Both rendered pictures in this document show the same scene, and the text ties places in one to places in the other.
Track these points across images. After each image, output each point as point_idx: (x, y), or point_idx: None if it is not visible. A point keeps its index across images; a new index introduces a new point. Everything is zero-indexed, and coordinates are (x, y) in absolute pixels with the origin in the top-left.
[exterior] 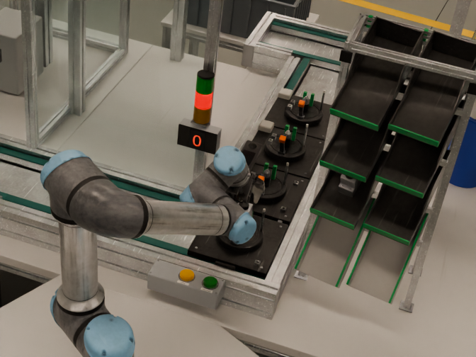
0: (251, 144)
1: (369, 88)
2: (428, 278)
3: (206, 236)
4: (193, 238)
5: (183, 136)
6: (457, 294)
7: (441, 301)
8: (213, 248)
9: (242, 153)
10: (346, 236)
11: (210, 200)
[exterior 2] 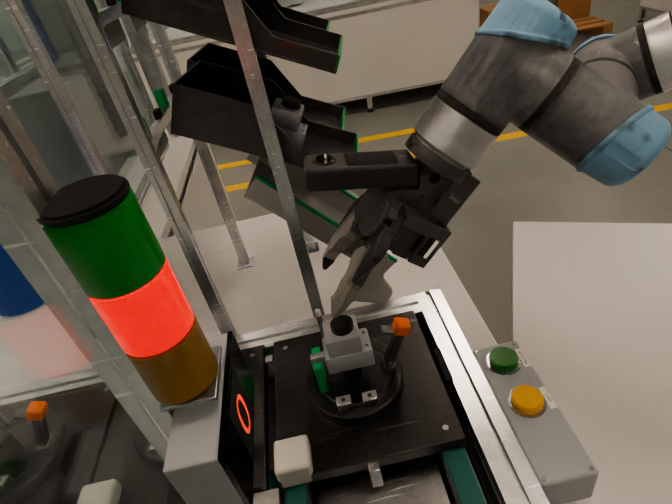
0: (323, 156)
1: None
2: (251, 252)
3: (397, 431)
4: (384, 496)
5: (240, 460)
6: (263, 230)
7: (283, 234)
8: (422, 399)
9: (363, 164)
10: (319, 208)
11: (629, 72)
